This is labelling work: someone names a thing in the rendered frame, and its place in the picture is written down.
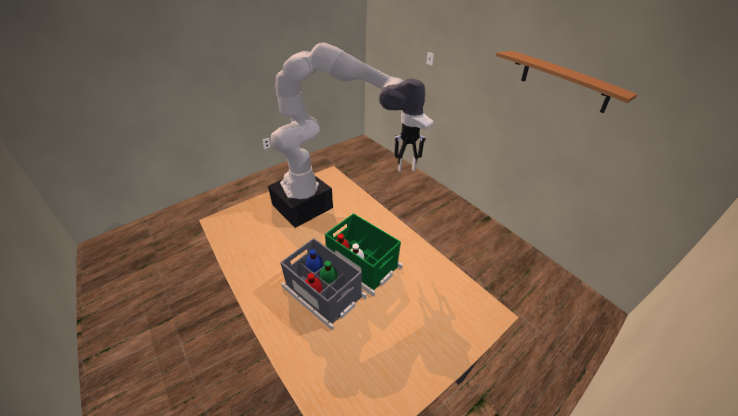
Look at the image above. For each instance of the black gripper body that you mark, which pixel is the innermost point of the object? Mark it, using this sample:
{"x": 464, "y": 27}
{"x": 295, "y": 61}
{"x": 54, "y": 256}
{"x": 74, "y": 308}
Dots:
{"x": 408, "y": 131}

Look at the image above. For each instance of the red bottle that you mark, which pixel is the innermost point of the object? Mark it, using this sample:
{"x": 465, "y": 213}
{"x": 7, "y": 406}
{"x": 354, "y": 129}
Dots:
{"x": 342, "y": 241}
{"x": 314, "y": 282}

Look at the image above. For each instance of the green bottle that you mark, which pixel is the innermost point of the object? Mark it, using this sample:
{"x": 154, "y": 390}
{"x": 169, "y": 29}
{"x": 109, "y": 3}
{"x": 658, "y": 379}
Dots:
{"x": 328, "y": 274}

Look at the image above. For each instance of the green plastic crate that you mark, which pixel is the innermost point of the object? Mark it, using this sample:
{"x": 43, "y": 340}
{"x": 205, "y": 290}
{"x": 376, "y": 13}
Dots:
{"x": 376, "y": 245}

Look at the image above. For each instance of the blue bottle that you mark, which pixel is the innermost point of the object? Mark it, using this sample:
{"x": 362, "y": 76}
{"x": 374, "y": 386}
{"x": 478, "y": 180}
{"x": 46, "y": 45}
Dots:
{"x": 313, "y": 262}

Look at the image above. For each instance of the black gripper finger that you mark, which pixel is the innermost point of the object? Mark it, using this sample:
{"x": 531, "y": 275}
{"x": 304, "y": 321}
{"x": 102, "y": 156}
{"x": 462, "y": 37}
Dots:
{"x": 422, "y": 140}
{"x": 399, "y": 156}

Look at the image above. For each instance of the grey divided bottle crate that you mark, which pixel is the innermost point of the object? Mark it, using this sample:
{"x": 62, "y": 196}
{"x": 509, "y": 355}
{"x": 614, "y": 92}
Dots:
{"x": 332, "y": 308}

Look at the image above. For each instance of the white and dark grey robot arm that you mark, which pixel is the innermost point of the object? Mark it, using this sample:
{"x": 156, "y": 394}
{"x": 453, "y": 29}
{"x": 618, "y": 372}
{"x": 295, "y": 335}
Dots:
{"x": 408, "y": 96}

